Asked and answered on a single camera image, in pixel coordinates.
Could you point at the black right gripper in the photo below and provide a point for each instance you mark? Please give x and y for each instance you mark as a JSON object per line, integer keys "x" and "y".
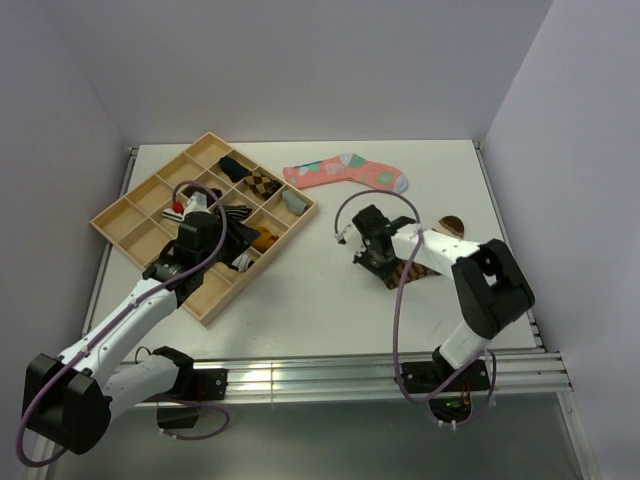
{"x": 361, "y": 258}

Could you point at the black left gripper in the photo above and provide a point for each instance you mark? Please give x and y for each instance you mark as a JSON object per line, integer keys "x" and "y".
{"x": 240, "y": 238}

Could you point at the white black striped sock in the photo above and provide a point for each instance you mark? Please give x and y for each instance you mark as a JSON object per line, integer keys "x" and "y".
{"x": 242, "y": 263}

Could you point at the brown striped sock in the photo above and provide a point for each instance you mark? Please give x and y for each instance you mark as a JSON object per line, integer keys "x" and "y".
{"x": 448, "y": 225}

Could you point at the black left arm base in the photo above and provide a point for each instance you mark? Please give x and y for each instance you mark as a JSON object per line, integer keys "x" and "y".
{"x": 195, "y": 385}

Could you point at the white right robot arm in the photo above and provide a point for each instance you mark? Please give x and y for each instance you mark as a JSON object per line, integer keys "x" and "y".
{"x": 491, "y": 288}

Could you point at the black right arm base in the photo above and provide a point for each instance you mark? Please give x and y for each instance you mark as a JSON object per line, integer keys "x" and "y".
{"x": 454, "y": 397}

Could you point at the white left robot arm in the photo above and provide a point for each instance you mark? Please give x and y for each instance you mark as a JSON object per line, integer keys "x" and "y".
{"x": 72, "y": 398}

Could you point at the white black rolled sock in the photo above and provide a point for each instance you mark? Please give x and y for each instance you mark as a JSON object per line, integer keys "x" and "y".
{"x": 171, "y": 215}

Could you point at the black striped rolled sock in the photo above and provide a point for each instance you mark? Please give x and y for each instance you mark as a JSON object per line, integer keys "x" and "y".
{"x": 237, "y": 213}

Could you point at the wooden compartment tray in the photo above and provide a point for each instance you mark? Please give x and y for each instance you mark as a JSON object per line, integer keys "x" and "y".
{"x": 135, "y": 226}

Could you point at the mustard rolled sock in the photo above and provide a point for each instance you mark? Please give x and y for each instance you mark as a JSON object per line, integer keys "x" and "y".
{"x": 265, "y": 240}

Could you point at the dark navy rolled sock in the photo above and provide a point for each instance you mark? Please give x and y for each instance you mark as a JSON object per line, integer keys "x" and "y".
{"x": 233, "y": 169}

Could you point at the brown argyle rolled sock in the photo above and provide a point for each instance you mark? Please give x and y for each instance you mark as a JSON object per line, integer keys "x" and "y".
{"x": 262, "y": 185}

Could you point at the pink patterned sock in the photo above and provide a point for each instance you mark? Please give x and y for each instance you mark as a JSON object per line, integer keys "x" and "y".
{"x": 347, "y": 167}

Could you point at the grey rolled sock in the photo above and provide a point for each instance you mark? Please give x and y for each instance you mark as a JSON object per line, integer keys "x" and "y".
{"x": 293, "y": 203}

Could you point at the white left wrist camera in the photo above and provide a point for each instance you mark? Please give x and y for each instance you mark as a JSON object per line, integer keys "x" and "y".
{"x": 197, "y": 202}

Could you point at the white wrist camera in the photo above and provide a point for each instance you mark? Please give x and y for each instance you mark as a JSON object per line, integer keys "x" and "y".
{"x": 197, "y": 202}
{"x": 346, "y": 235}

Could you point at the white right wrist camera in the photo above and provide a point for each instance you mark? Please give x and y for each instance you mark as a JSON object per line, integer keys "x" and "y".
{"x": 346, "y": 235}

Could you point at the aluminium front rail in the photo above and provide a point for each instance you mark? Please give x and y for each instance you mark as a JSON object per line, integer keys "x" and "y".
{"x": 369, "y": 377}

